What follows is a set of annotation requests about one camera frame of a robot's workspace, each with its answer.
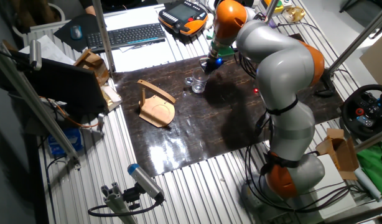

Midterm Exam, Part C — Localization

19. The black camera cable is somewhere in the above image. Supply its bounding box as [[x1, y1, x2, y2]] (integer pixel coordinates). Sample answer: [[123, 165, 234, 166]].
[[87, 198, 164, 218]]

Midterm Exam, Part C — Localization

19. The white board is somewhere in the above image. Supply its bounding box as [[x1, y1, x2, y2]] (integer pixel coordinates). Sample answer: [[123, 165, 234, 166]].
[[298, 154, 357, 220]]

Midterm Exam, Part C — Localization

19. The black clamp with metal bar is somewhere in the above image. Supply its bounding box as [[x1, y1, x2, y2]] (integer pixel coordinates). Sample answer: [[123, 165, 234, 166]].
[[314, 70, 337, 97]]

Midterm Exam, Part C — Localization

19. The short aluminium profile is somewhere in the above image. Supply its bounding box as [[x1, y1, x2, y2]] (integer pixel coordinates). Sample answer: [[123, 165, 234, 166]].
[[100, 182, 139, 224]]

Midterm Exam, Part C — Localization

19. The orange cable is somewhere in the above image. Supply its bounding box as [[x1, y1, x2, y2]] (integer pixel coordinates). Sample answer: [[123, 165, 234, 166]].
[[38, 95, 100, 129]]

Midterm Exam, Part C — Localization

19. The black computer keyboard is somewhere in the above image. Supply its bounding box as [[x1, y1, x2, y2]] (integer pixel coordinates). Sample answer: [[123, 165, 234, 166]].
[[86, 22, 167, 54]]

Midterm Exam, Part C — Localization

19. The white and gold packet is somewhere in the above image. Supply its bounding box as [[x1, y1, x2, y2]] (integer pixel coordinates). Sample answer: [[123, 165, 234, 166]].
[[100, 85, 123, 112]]

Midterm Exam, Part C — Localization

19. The person in black top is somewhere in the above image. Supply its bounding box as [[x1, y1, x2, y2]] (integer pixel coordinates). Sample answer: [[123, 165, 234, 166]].
[[78, 0, 159, 12]]

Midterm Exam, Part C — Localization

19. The clear glass cup with handle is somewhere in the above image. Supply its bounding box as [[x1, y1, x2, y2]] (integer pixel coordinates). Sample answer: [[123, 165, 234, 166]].
[[184, 67, 210, 94]]

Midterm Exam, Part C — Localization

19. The wooden cup rack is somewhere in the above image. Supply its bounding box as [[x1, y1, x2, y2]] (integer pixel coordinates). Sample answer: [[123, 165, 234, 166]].
[[137, 79, 177, 128]]

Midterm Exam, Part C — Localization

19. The grey camera with blue end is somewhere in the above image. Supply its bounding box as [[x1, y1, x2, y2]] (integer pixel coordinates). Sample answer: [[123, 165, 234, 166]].
[[127, 163, 165, 203]]

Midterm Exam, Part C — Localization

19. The white roll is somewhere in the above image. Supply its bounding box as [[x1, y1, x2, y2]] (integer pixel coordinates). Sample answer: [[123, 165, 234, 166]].
[[354, 167, 382, 202]]

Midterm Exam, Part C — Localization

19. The blue box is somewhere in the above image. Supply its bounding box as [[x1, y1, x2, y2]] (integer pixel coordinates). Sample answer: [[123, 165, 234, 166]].
[[47, 127, 83, 156]]

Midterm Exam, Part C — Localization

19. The open cardboard box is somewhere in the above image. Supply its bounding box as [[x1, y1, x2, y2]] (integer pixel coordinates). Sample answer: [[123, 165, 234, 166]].
[[315, 128, 360, 181]]

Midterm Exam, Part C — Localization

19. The orange and black teach pendant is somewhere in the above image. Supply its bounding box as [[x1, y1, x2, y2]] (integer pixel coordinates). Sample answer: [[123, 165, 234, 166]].
[[157, 0, 209, 37]]

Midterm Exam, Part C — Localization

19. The white paper sheet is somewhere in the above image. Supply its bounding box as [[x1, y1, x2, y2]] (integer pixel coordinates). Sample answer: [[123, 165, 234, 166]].
[[18, 34, 77, 66]]

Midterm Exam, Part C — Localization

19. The gold glass ornament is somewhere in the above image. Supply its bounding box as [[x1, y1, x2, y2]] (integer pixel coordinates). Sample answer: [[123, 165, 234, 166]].
[[282, 6, 306, 24]]

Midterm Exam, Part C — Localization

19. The small metal bracket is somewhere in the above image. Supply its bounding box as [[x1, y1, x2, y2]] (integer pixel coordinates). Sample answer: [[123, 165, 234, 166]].
[[97, 112, 106, 133]]

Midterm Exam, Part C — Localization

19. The dark marble pattern mat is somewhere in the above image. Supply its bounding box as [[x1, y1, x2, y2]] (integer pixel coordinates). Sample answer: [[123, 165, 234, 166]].
[[112, 32, 345, 178]]

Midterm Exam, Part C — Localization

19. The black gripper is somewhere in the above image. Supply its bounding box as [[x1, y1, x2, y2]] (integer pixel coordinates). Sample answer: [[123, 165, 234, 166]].
[[199, 57, 225, 77]]

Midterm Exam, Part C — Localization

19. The grey computer mouse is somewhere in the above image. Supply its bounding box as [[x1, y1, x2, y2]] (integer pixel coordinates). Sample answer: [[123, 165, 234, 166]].
[[70, 24, 83, 40]]

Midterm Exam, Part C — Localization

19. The aluminium frame pole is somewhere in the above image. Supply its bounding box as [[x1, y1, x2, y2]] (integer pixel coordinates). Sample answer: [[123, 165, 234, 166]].
[[0, 43, 82, 169], [354, 127, 382, 153], [327, 1, 382, 75], [262, 0, 279, 32], [91, 0, 116, 74]]

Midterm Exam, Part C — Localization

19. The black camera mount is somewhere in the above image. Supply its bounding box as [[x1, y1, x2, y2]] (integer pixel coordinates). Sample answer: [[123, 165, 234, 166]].
[[122, 183, 142, 211]]

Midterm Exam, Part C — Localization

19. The black monitor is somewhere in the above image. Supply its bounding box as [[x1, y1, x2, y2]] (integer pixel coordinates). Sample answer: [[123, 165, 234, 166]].
[[7, 49, 108, 116]]

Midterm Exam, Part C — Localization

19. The brown cardboard sheet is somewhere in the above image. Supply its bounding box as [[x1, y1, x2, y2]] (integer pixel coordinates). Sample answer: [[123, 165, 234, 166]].
[[359, 29, 382, 88]]

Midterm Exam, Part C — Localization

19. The white desk pad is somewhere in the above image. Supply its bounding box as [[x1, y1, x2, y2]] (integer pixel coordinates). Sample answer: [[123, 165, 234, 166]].
[[103, 5, 181, 73]]

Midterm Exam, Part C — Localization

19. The black mouse pad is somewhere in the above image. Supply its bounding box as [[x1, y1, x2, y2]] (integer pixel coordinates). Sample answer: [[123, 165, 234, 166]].
[[53, 13, 102, 53]]

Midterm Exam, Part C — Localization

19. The small brown box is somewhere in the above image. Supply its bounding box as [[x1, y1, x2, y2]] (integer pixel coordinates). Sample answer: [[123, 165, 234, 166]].
[[73, 49, 110, 86]]

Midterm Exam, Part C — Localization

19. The black racing steering wheel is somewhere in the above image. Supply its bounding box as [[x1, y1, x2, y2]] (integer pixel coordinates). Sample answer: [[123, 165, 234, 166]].
[[340, 83, 382, 141]]

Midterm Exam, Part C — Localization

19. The green cloth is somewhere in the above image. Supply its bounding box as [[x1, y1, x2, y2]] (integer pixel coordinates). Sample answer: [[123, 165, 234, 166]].
[[356, 141, 382, 200]]

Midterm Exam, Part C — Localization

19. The white rounded object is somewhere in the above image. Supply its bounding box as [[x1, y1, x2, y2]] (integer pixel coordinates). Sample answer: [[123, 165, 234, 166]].
[[205, 12, 215, 30]]

